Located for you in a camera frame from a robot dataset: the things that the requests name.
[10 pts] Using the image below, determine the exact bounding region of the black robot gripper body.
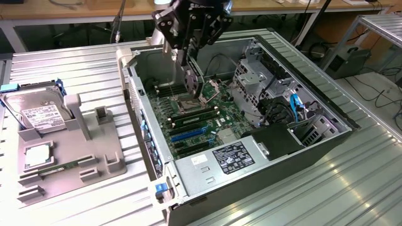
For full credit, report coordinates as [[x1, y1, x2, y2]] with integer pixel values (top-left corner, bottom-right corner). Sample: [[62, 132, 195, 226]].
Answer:
[[171, 0, 233, 15]]

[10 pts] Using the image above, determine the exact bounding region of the wooden desk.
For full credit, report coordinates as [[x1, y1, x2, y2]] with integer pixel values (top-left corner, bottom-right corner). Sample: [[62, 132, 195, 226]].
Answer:
[[0, 0, 392, 21]]

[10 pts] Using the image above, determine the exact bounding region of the silver disk bay cage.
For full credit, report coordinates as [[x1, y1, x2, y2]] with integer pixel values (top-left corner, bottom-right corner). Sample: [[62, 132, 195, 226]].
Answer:
[[232, 44, 285, 120]]

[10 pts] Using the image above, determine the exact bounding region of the metal socket cover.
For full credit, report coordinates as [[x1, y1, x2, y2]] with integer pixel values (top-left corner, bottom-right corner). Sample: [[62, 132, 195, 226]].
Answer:
[[200, 79, 221, 105]]

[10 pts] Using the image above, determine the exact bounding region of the CPU socket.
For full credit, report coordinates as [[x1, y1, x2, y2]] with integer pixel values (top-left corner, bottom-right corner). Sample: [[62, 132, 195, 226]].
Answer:
[[175, 98, 205, 113]]

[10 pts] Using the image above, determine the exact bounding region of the installed green RAM stick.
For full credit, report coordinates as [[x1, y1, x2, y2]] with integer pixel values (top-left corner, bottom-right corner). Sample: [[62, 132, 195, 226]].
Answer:
[[169, 110, 221, 125]]

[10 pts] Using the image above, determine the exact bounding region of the green motherboard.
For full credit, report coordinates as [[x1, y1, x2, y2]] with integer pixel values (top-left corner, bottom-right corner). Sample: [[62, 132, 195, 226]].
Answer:
[[146, 75, 261, 161]]

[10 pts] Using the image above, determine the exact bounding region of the black equipment box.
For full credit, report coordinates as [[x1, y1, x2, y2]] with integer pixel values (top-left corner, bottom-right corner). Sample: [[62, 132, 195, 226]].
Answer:
[[319, 44, 371, 80]]

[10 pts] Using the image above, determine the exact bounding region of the blue expansion slot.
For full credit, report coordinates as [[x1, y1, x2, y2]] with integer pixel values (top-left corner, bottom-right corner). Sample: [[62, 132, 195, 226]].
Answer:
[[169, 130, 201, 142]]

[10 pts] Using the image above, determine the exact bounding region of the silver chipset heatsink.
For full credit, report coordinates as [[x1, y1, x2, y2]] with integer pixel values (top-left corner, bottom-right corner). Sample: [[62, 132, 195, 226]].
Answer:
[[217, 129, 240, 144]]

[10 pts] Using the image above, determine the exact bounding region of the black expansion slot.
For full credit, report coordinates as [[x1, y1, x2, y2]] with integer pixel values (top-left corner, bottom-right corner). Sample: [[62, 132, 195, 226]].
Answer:
[[172, 140, 211, 156]]

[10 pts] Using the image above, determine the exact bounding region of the grey parts rack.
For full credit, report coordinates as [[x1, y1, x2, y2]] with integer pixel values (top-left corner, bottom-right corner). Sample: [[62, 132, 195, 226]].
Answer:
[[16, 93, 128, 202]]

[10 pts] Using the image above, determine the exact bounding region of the silver power supply unit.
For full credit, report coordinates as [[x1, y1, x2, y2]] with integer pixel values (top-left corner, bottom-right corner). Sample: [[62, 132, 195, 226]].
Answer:
[[173, 135, 305, 197]]

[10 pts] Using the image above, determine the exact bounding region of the open black PC case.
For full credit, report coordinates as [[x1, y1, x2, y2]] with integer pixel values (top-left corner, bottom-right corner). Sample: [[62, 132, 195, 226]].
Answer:
[[116, 28, 362, 226]]

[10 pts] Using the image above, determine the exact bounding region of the silver CPU chip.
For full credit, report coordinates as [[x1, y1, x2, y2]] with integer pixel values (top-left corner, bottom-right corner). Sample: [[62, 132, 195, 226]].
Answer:
[[24, 146, 53, 167]]

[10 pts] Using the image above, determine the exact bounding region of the hanging grey cable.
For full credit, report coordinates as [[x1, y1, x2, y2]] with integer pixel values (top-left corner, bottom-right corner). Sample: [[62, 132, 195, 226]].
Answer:
[[109, 0, 126, 44]]

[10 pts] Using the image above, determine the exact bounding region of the black power wire bundle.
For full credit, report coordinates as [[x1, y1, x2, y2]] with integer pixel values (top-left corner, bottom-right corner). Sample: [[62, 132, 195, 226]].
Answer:
[[259, 97, 297, 128]]

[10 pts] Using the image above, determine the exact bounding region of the blue data wire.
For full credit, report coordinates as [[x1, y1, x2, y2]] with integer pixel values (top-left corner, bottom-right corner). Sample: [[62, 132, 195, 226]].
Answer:
[[288, 93, 303, 123]]

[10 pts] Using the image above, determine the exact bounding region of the aluminium frame table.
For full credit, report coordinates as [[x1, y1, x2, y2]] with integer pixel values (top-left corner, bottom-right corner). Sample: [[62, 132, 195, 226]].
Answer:
[[344, 15, 402, 61]]

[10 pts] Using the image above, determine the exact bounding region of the hard disk with blue bracket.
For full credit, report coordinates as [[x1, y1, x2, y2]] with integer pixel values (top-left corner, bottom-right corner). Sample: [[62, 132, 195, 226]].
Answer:
[[0, 79, 74, 130]]

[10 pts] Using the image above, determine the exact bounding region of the black floor cable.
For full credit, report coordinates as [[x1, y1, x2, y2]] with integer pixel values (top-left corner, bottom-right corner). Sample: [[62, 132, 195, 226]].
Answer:
[[343, 68, 402, 118]]

